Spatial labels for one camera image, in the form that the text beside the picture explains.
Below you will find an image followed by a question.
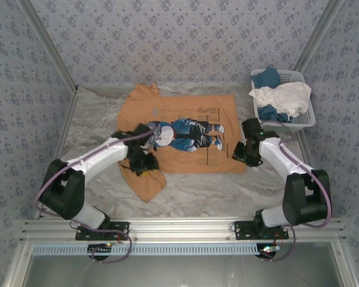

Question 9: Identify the orange printed t-shirt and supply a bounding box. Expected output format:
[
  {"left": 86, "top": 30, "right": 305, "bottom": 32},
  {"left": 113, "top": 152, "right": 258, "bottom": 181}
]
[{"left": 116, "top": 83, "right": 247, "bottom": 204}]

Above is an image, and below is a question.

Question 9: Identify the white t-shirt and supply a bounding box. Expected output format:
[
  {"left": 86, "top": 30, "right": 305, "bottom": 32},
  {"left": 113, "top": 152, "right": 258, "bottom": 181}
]
[{"left": 248, "top": 81, "right": 312, "bottom": 118}]

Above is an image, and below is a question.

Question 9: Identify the blue t-shirt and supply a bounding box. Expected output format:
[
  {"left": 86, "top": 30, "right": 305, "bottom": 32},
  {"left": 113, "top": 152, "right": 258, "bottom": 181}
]
[{"left": 251, "top": 68, "right": 294, "bottom": 123}]

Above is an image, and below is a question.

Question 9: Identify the black controller board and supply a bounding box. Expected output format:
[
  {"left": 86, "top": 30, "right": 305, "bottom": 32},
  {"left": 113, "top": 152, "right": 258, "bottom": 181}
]
[
  {"left": 256, "top": 243, "right": 281, "bottom": 260},
  {"left": 87, "top": 243, "right": 113, "bottom": 260}
]

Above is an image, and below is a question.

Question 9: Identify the white plastic laundry basket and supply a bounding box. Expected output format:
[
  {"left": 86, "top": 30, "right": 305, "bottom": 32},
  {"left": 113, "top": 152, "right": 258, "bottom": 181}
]
[{"left": 250, "top": 68, "right": 317, "bottom": 132}]

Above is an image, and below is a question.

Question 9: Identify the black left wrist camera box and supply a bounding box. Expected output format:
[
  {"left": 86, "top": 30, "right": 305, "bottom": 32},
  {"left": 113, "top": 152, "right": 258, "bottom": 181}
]
[{"left": 142, "top": 154, "right": 160, "bottom": 172}]

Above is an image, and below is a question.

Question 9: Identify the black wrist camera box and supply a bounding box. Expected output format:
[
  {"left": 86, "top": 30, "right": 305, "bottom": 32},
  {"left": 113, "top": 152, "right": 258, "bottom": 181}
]
[
  {"left": 232, "top": 142, "right": 246, "bottom": 162},
  {"left": 142, "top": 154, "right": 160, "bottom": 172}
]

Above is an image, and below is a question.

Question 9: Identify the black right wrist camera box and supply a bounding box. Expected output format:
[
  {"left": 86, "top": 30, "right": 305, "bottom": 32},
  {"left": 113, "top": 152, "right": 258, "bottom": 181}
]
[{"left": 232, "top": 142, "right": 246, "bottom": 162}]

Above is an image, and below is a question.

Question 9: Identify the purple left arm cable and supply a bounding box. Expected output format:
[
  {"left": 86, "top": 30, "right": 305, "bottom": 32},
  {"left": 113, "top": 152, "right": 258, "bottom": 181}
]
[{"left": 33, "top": 127, "right": 133, "bottom": 264}]

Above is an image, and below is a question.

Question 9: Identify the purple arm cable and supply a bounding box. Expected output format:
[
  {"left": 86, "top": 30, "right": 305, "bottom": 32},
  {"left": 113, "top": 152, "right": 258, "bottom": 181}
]
[
  {"left": 33, "top": 127, "right": 133, "bottom": 264},
  {"left": 258, "top": 121, "right": 333, "bottom": 262}
]

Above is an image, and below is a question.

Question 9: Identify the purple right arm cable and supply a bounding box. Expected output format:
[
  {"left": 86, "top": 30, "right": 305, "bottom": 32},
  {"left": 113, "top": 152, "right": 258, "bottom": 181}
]
[{"left": 258, "top": 121, "right": 333, "bottom": 262}]

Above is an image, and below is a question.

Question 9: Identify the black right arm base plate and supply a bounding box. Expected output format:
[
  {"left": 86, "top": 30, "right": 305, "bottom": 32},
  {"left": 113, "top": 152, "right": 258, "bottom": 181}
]
[{"left": 233, "top": 221, "right": 290, "bottom": 240}]

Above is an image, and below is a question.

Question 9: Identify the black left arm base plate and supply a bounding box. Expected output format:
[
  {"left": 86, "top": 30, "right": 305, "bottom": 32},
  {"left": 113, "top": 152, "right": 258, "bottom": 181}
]
[{"left": 75, "top": 221, "right": 130, "bottom": 242}]

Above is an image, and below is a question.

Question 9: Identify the aluminium frame cross rail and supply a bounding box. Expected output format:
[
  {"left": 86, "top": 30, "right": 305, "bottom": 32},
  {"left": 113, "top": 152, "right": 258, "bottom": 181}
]
[{"left": 16, "top": 218, "right": 346, "bottom": 242}]

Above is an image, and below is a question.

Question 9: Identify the aluminium table side rail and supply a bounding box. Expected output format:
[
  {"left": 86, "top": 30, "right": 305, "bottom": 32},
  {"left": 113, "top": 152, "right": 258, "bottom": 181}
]
[{"left": 34, "top": 88, "right": 79, "bottom": 219}]

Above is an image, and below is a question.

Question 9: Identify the slotted pale cable duct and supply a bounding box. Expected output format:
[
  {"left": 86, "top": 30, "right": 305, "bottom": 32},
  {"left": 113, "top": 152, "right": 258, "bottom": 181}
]
[{"left": 32, "top": 242, "right": 260, "bottom": 257}]

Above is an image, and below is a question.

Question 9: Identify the aluminium frame corner post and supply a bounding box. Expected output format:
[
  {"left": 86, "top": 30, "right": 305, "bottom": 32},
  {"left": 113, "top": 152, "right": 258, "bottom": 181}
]
[
  {"left": 292, "top": 0, "right": 345, "bottom": 73},
  {"left": 20, "top": 0, "right": 79, "bottom": 91}
]

